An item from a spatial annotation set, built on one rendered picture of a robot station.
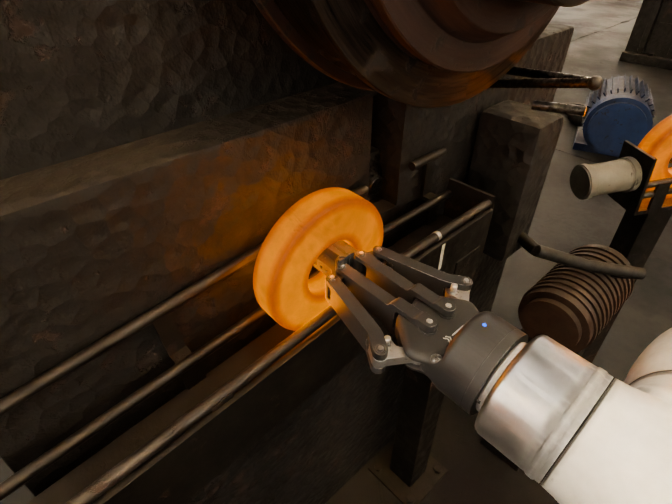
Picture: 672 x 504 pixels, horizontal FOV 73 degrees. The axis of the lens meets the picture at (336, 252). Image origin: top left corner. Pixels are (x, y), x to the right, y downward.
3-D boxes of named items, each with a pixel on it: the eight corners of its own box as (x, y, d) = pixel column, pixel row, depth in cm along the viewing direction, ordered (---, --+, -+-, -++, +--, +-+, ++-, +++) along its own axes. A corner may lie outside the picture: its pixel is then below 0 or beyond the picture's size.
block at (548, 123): (449, 238, 81) (474, 107, 67) (474, 221, 86) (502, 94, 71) (502, 266, 75) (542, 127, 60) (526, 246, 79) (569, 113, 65)
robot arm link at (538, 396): (580, 423, 36) (513, 377, 40) (630, 353, 31) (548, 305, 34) (523, 505, 31) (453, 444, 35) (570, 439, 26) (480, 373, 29)
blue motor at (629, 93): (569, 159, 232) (592, 91, 211) (577, 121, 272) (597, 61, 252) (636, 171, 221) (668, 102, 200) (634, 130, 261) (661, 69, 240)
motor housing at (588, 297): (466, 446, 109) (522, 279, 76) (513, 393, 121) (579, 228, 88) (516, 486, 101) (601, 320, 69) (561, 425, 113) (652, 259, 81)
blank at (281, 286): (236, 230, 38) (260, 248, 36) (364, 160, 46) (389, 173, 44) (262, 340, 49) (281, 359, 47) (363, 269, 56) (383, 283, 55)
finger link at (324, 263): (354, 285, 43) (331, 300, 41) (319, 259, 45) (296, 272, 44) (355, 273, 42) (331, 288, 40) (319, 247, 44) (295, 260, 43)
